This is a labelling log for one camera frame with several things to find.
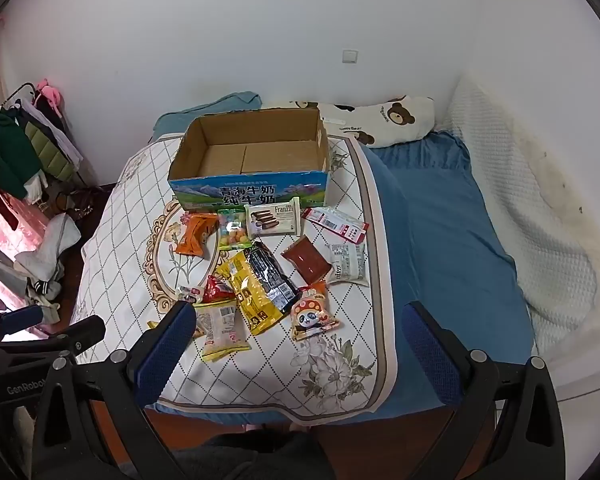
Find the orange snack packet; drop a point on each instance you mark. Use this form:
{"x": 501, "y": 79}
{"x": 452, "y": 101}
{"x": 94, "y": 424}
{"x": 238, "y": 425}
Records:
{"x": 192, "y": 237}

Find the cartoon panda snack packet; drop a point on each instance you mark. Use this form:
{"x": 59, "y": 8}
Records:
{"x": 312, "y": 317}

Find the pink plush hanger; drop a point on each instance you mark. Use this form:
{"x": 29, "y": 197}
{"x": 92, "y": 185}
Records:
{"x": 49, "y": 94}

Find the white textured blanket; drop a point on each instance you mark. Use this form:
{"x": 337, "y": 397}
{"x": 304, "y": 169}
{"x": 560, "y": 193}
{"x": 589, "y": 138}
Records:
{"x": 530, "y": 220}

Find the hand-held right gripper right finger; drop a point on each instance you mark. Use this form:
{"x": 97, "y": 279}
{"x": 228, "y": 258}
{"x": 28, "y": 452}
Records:
{"x": 430, "y": 360}

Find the brown red snack packet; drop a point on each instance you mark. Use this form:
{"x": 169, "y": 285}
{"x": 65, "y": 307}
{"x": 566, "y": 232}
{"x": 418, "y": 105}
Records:
{"x": 305, "y": 260}

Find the black clothes rack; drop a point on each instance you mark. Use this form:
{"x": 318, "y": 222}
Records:
{"x": 77, "y": 155}

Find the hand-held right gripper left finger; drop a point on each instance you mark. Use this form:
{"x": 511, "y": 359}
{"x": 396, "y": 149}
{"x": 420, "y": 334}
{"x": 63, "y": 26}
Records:
{"x": 165, "y": 355}

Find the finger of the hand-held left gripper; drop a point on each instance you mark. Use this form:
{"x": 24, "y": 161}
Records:
{"x": 82, "y": 334}
{"x": 25, "y": 318}

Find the beige yellow-edged snack packet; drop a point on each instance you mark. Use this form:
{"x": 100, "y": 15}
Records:
{"x": 222, "y": 330}

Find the green jacket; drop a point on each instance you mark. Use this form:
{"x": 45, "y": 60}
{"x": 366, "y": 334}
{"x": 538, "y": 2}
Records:
{"x": 7, "y": 155}

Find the black snack packet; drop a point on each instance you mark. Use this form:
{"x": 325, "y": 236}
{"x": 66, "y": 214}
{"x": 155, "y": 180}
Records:
{"x": 270, "y": 275}

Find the printed cardboard box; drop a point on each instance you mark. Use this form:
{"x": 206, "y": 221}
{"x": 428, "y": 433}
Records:
{"x": 250, "y": 195}

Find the striped black white cloth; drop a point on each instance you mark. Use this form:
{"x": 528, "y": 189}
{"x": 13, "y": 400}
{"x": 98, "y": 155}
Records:
{"x": 45, "y": 291}

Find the long red white packet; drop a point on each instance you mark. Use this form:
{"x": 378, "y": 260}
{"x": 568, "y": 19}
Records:
{"x": 335, "y": 225}

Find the white cloth pile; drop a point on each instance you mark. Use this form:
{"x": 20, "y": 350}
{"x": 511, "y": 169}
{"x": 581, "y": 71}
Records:
{"x": 47, "y": 250}

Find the blue bed sheet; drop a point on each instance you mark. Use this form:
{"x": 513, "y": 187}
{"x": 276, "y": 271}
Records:
{"x": 445, "y": 240}

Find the colourful candy balls packet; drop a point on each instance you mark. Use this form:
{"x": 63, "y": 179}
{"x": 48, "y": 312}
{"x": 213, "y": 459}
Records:
{"x": 232, "y": 235}

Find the brown bag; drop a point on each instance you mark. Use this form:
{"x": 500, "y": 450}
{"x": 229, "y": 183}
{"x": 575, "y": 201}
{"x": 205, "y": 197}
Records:
{"x": 82, "y": 202}

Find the yellow snack packet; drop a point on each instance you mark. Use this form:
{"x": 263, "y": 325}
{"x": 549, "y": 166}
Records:
{"x": 245, "y": 295}

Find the small red orange packet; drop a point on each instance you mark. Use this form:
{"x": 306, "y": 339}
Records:
{"x": 215, "y": 291}

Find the small white red packet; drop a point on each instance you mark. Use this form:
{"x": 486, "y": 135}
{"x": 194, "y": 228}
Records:
{"x": 190, "y": 292}

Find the white floral quilt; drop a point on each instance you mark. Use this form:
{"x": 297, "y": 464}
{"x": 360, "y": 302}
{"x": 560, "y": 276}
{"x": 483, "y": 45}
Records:
{"x": 130, "y": 240}

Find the olive puffer vest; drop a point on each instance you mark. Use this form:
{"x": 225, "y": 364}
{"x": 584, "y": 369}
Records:
{"x": 47, "y": 147}

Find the pale lavender garment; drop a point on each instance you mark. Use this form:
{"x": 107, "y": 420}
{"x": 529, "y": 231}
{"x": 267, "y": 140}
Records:
{"x": 67, "y": 142}

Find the teal pillow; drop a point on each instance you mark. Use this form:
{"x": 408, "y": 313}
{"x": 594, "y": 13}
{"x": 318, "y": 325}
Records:
{"x": 200, "y": 110}

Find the white wafer packet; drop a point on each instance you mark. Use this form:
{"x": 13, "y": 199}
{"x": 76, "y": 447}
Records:
{"x": 272, "y": 217}

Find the white bear print pillow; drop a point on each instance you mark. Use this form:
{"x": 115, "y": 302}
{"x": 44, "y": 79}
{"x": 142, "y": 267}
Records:
{"x": 400, "y": 120}

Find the white grey snack packet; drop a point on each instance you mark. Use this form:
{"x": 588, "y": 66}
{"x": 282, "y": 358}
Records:
{"x": 347, "y": 262}

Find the white wall switch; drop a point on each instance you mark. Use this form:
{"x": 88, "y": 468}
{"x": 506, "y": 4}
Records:
{"x": 350, "y": 56}

